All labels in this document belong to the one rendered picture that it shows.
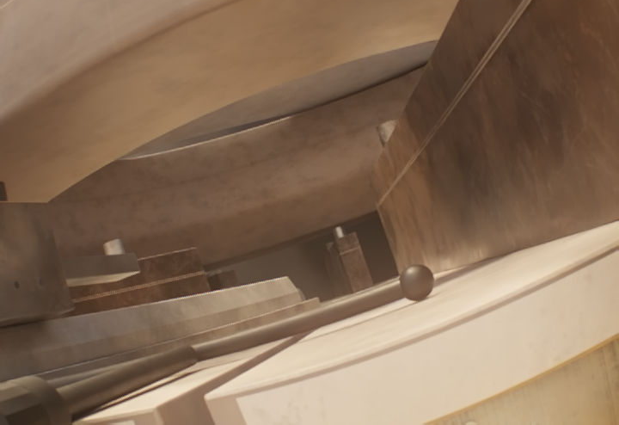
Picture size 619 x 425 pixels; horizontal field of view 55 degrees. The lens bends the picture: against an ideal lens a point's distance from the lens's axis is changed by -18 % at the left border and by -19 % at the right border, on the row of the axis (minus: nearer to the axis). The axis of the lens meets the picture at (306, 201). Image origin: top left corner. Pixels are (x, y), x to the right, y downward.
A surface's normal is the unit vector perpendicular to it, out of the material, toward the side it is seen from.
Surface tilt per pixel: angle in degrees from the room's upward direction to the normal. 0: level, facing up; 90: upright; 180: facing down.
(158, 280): 90
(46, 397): 64
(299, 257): 90
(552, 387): 90
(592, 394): 90
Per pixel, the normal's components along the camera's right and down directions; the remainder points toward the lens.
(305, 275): 0.33, -0.24
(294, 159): 0.05, -0.15
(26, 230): 0.88, -0.35
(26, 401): 0.64, -0.76
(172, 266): 0.68, -0.32
